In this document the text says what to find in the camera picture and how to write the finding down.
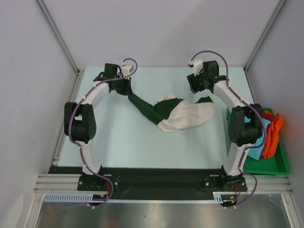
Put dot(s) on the left aluminium frame post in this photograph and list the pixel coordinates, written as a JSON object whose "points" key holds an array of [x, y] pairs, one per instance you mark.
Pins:
{"points": [[56, 33]]}

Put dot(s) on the light blue t-shirt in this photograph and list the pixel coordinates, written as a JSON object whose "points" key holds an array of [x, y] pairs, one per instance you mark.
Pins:
{"points": [[255, 153]]}

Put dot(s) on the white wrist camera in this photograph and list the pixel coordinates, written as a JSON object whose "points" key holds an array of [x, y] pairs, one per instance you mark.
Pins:
{"points": [[126, 69], [197, 66]]}

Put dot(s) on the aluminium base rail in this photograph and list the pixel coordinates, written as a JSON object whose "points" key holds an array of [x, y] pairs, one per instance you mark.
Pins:
{"points": [[266, 184]]}

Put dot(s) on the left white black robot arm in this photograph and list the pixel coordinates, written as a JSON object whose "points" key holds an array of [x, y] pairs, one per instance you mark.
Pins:
{"points": [[79, 117]]}

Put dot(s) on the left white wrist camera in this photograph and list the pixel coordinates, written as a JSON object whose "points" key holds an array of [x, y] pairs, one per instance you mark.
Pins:
{"points": [[126, 69]]}

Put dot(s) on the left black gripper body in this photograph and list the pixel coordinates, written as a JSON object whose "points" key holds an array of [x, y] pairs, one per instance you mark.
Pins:
{"points": [[121, 86]]}

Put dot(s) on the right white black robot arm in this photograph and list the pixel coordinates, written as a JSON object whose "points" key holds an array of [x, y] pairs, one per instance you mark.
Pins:
{"points": [[245, 126]]}

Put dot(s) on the green plastic bin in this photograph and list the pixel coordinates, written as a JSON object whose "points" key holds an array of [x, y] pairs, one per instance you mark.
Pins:
{"points": [[272, 166]]}

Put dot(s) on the right aluminium frame post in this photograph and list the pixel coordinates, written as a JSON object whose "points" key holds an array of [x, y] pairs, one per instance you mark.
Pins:
{"points": [[265, 33]]}

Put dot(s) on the white green raglan t-shirt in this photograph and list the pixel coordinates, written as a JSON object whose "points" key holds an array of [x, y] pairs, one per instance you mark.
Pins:
{"points": [[172, 114]]}

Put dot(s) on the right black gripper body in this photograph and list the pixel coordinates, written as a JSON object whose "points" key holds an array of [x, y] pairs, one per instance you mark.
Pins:
{"points": [[196, 83]]}

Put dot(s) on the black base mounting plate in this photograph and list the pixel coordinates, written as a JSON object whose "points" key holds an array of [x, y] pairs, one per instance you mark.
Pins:
{"points": [[156, 183]]}

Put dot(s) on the orange t-shirt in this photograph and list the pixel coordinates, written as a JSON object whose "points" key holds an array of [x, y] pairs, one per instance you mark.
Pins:
{"points": [[272, 134]]}

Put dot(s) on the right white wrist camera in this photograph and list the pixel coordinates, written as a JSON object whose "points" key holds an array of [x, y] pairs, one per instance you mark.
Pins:
{"points": [[197, 66]]}

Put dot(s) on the grey slotted cable duct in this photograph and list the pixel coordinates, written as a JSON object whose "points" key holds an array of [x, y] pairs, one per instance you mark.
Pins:
{"points": [[91, 198]]}

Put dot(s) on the aluminium frame post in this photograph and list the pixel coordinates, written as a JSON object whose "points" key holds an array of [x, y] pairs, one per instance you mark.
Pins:
{"points": [[265, 33], [56, 33]]}

